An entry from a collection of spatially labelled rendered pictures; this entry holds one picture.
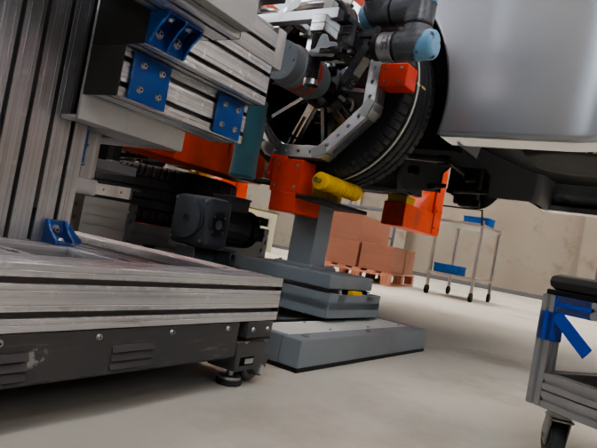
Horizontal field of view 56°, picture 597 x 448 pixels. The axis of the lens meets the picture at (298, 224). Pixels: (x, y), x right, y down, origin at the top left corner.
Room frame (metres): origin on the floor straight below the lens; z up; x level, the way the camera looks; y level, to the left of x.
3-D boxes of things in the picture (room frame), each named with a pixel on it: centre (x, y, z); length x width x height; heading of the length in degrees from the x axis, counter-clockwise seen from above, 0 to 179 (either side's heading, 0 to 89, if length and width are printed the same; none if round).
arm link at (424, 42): (1.42, -0.21, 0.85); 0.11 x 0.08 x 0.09; 56
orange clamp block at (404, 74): (1.70, -0.22, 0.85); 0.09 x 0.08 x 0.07; 56
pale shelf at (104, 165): (1.89, 0.77, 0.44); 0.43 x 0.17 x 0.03; 56
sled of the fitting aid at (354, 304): (2.03, -0.03, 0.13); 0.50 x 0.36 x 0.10; 56
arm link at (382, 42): (1.46, -0.14, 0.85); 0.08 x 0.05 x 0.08; 146
